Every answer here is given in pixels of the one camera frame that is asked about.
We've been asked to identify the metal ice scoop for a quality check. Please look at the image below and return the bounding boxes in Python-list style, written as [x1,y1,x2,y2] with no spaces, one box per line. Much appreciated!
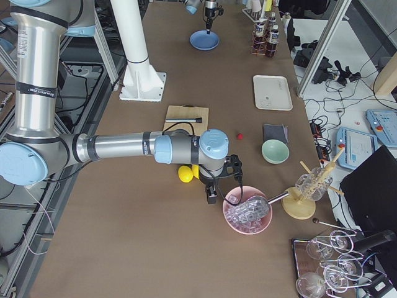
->
[226,191,288,224]

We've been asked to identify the pink bowl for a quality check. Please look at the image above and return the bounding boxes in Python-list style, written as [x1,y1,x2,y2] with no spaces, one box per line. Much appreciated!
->
[223,186,272,235]

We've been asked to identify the yellow lemon far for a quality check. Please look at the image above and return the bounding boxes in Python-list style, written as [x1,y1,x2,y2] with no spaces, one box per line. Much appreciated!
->
[192,165,199,179]

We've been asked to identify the dark drink bottle upper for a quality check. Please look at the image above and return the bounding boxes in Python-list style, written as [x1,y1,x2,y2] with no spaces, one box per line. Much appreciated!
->
[267,12,276,30]

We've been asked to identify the copper wire bottle rack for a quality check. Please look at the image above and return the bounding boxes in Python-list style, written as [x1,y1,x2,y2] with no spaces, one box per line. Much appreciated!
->
[251,19,280,58]

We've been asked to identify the cream rabbit tray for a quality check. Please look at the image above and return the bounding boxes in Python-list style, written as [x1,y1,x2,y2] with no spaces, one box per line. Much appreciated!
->
[252,74,293,111]

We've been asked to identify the blue teach pendant far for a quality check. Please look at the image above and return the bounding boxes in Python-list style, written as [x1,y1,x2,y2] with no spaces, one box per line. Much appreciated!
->
[365,109,396,148]

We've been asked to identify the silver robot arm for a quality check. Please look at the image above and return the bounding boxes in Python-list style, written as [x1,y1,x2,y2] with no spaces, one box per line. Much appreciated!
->
[1,1,229,204]
[182,0,223,35]

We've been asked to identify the yellow lemon near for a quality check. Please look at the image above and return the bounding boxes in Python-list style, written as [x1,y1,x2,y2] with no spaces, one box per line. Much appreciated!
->
[177,165,194,183]

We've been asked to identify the dark drink bottle lower right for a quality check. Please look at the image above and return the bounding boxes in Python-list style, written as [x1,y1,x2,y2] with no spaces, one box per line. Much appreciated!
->
[265,25,279,58]

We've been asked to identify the blue round plate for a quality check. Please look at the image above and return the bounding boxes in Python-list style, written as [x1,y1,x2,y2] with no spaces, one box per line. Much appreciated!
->
[189,30,220,51]

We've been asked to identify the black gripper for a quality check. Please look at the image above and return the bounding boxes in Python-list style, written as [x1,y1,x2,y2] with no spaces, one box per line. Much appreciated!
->
[204,7,217,34]
[199,167,224,204]

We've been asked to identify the wooden cutting board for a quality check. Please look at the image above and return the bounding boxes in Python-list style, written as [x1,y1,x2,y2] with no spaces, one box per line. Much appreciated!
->
[163,106,209,135]

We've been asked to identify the blue teach pendant near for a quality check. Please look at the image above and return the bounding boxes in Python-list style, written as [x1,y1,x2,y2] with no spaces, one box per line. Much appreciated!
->
[336,127,378,169]

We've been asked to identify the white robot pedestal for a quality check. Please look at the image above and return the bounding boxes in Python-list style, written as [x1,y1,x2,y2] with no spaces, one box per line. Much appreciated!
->
[111,0,166,102]

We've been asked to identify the green bowl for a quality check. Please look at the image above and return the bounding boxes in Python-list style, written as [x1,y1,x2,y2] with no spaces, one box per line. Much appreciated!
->
[261,139,290,165]

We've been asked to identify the yellow lemon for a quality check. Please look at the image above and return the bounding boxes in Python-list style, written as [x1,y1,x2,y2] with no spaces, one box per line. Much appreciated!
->
[192,165,199,179]
[177,165,194,183]

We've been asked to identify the dark drink bottle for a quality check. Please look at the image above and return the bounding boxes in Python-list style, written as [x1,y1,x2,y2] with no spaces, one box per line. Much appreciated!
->
[252,19,267,55]
[265,25,279,58]
[267,12,276,30]

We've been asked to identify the dark drink bottle lower left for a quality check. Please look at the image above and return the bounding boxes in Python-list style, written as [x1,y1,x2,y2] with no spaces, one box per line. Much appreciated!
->
[252,19,267,55]

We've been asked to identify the grey folded cloth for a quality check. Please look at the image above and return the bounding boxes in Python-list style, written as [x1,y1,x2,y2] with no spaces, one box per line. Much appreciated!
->
[263,124,288,144]

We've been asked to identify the steel muddler black tip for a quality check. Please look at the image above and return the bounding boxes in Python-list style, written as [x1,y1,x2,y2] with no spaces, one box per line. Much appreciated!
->
[165,117,203,123]

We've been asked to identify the clear glass mug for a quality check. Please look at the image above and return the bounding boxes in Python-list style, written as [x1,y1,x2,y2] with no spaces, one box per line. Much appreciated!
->
[295,168,333,201]

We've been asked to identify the blue teach pendant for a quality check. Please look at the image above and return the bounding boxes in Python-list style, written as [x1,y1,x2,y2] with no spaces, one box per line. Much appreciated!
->
[365,109,396,148]
[336,127,378,169]

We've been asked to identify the wine glass rack tray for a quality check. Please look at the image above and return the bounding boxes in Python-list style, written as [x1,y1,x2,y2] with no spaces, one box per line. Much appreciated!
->
[292,228,372,297]

